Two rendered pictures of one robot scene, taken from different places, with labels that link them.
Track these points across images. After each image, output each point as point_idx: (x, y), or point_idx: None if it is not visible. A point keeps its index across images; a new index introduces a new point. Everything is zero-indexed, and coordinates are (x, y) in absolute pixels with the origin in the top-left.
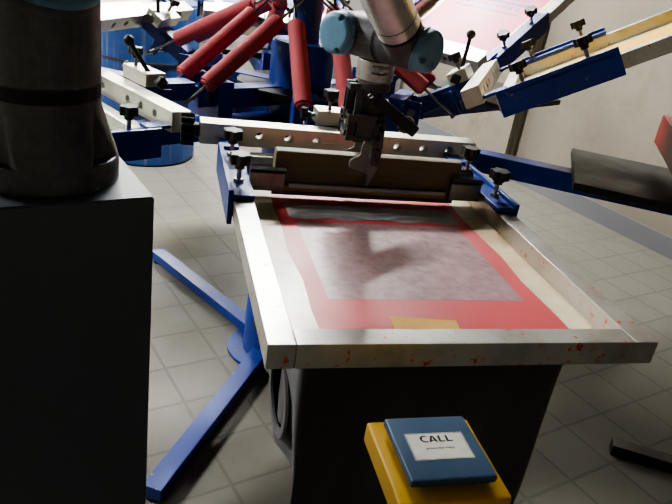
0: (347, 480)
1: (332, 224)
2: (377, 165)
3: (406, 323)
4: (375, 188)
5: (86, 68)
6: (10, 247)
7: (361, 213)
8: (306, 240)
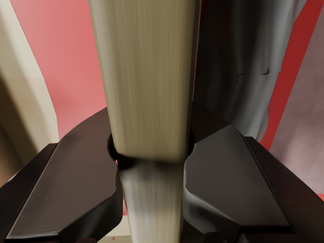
0: None
1: (276, 156)
2: (249, 138)
3: None
4: (194, 74)
5: None
6: None
7: (253, 106)
8: (318, 191)
